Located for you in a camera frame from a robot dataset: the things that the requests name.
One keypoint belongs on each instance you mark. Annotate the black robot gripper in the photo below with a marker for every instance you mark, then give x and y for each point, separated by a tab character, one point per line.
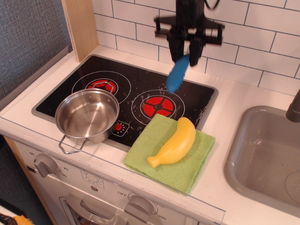
189	24

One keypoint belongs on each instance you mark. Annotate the blue handled toy fork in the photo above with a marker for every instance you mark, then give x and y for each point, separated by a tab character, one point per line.
177	74

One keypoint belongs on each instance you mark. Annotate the black toy stove top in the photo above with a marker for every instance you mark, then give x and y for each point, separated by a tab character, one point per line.
141	94

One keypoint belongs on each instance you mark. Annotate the green cloth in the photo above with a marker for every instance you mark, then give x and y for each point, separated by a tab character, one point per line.
180	176

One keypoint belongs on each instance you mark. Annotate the yellow toy banana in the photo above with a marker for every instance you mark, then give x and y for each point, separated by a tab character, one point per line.
177	147

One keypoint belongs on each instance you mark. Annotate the stainless steel pot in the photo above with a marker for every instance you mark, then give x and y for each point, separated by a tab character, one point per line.
87	115

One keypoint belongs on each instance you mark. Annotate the grey faucet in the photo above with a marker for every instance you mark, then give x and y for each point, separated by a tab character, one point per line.
293	112

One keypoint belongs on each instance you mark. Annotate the grey toy sink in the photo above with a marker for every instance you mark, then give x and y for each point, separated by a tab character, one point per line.
263	163

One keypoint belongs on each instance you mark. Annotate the grey right oven knob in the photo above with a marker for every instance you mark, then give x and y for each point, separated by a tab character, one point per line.
139	208

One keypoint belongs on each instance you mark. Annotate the grey oven knob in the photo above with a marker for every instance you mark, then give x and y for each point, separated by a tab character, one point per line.
45	165
139	208

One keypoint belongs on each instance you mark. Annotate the grey left oven knob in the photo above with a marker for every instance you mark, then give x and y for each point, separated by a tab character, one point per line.
45	165

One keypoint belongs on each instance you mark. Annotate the yellow black object on floor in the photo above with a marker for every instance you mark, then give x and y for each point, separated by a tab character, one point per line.
17	220

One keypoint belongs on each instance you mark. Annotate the wooden side post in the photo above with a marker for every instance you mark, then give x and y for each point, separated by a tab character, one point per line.
81	25

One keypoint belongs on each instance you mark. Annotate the grey oven door handle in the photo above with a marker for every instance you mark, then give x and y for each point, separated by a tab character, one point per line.
90	214

